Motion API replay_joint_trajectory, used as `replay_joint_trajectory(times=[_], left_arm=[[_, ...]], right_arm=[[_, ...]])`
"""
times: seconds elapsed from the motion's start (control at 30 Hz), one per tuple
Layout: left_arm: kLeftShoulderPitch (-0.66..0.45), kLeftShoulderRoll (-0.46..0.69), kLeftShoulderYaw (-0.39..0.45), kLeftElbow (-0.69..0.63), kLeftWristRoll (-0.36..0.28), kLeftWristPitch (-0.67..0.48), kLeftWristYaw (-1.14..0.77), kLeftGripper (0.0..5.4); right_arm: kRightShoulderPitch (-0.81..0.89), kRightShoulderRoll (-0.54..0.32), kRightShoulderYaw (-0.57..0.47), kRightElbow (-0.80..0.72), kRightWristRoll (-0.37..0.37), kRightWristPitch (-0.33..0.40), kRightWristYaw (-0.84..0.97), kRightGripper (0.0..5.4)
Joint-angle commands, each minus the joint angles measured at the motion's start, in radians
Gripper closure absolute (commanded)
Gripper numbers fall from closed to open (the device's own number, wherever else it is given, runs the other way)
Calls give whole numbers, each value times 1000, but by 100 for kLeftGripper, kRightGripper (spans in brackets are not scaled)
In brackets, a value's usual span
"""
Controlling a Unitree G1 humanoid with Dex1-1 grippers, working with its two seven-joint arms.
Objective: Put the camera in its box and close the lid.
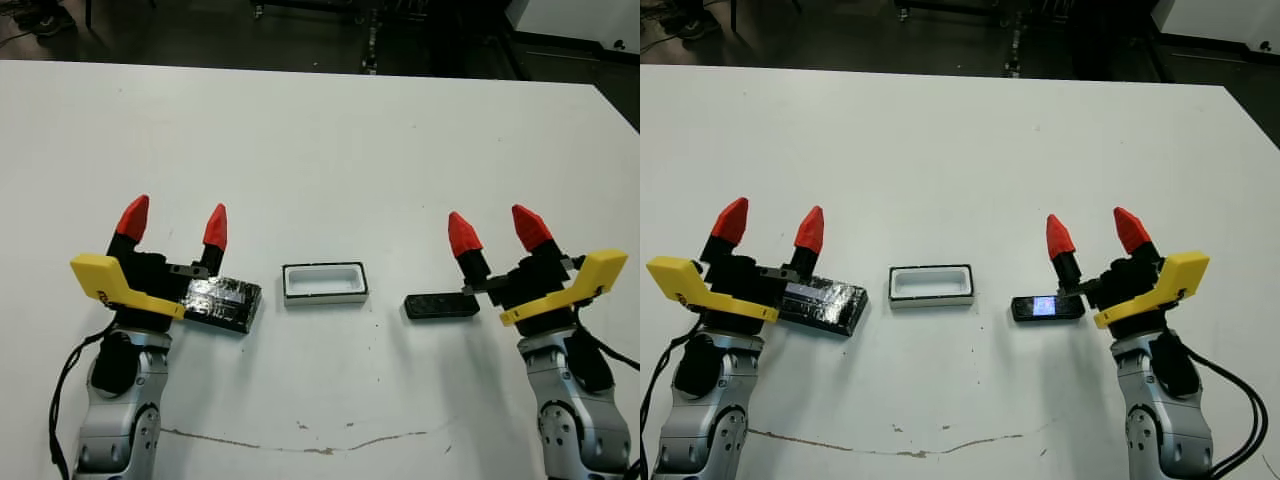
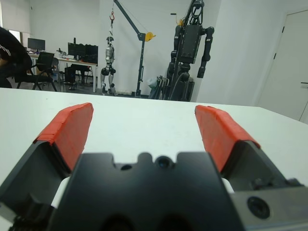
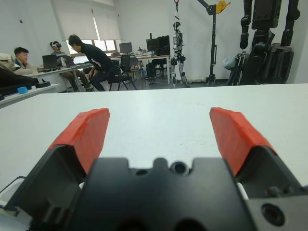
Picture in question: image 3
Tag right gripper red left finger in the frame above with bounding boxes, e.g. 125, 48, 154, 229
4, 107, 111, 228

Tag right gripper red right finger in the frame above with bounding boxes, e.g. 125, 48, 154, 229
209, 107, 303, 200

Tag white side table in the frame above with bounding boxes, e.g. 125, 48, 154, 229
0, 83, 62, 109

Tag white sandbag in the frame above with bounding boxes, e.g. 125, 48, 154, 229
187, 76, 207, 84

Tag folded black tripods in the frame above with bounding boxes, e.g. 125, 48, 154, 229
226, 52, 250, 86

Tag black office chair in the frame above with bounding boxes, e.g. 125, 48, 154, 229
105, 59, 138, 91
119, 54, 132, 73

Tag pale blue bag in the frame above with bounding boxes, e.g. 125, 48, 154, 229
223, 57, 236, 71

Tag white office desk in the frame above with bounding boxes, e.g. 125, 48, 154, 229
26, 63, 94, 92

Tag black laptop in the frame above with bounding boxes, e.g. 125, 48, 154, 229
42, 54, 59, 70

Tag person in black clothes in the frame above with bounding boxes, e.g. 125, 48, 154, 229
68, 35, 115, 92

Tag black equipment case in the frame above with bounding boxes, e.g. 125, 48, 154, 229
264, 42, 295, 84

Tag person wearing VR headset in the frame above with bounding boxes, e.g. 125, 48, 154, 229
49, 41, 93, 91

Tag black bag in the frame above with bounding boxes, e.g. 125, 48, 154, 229
0, 67, 38, 96

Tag black gantry hoist stand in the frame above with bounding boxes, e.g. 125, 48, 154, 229
196, 0, 218, 87

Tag person in beige jacket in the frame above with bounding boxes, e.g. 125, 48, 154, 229
13, 47, 39, 75

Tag small computer monitor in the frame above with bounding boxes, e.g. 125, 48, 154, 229
119, 42, 133, 54

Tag white table with monitors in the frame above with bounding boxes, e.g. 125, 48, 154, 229
109, 54, 171, 85

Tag silver humanoid robot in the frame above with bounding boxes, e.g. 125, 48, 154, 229
170, 21, 191, 88

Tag white roller blind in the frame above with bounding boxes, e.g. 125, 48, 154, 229
91, 8, 122, 41
50, 0, 100, 41

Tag black hard case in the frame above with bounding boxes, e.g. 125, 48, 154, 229
156, 35, 170, 56

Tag large black computer monitor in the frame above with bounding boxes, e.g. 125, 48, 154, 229
146, 38, 159, 52

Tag black humanoid robot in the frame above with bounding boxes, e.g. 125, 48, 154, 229
239, 0, 301, 85

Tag yellow hoist winch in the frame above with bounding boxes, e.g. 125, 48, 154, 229
215, 0, 231, 14

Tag hoist strap with carabiner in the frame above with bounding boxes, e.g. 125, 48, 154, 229
173, 0, 181, 20

